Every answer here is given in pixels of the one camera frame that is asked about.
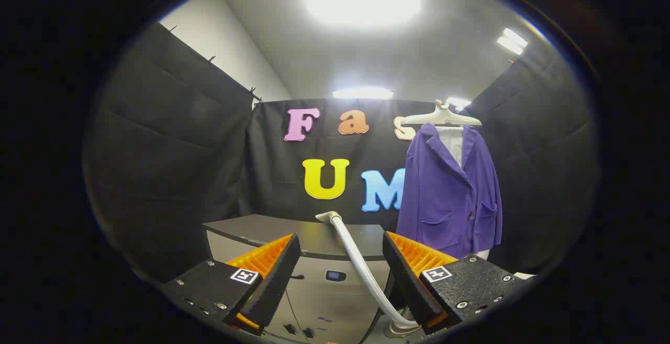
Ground white clothes hanger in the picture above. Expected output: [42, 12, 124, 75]
[400, 99, 483, 127]

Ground purple jacket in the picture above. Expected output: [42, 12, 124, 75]
[396, 123, 503, 259]

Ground long ceiling light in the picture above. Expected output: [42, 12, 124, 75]
[332, 86, 394, 100]

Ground white shirt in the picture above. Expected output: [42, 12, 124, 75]
[437, 126, 490, 260]

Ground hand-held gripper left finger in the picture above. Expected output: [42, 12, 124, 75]
[160, 233, 302, 337]

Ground black backdrop cloth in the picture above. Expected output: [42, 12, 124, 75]
[84, 22, 600, 282]

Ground grey cabinet with dark top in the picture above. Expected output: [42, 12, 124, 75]
[203, 214, 399, 344]

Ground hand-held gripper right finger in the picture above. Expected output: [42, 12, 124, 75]
[382, 230, 529, 334]

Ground double strip ceiling light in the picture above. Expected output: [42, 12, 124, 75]
[497, 27, 529, 56]

